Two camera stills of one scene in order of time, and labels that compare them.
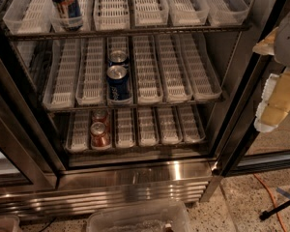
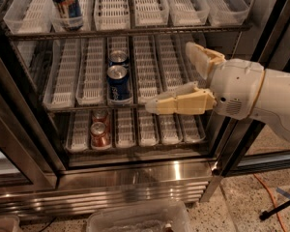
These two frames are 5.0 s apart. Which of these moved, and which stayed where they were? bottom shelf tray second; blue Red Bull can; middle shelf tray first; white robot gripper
Moved: white robot gripper
Stayed: middle shelf tray first; blue Red Bull can; bottom shelf tray second
